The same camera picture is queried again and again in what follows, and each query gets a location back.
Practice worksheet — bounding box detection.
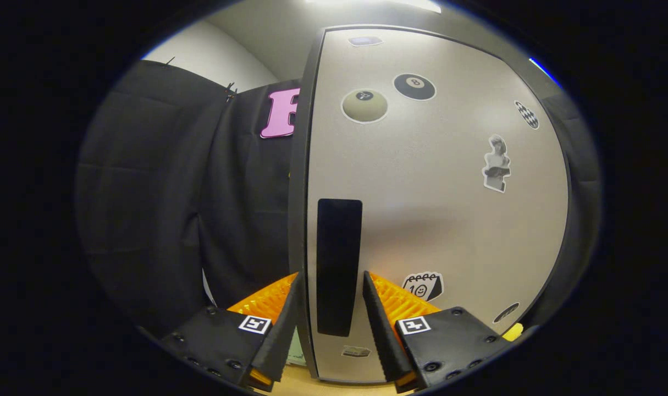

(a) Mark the small ceiling light panel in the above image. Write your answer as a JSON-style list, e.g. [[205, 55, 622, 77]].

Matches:
[[528, 57, 561, 87]]

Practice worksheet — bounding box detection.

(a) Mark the black backdrop cloth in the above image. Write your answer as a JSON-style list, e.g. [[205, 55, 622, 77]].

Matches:
[[75, 59, 602, 337]]

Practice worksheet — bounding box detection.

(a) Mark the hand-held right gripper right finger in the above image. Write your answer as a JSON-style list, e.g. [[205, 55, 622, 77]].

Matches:
[[362, 269, 516, 393]]

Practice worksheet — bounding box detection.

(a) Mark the large ceiling light panel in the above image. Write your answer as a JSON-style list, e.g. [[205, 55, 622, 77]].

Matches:
[[305, 0, 442, 14]]

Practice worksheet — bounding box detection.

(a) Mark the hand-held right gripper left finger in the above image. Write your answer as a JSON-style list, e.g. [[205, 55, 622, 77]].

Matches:
[[159, 271, 303, 393]]

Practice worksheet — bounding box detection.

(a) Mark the black cabinet door handle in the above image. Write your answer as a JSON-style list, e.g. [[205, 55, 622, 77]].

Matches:
[[316, 199, 363, 337]]

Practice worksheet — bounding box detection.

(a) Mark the pale green coaster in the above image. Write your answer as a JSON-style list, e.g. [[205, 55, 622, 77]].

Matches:
[[287, 327, 308, 367]]

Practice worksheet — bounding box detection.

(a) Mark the dark grey cabinet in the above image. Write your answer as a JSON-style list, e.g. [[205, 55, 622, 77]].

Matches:
[[288, 23, 575, 381]]

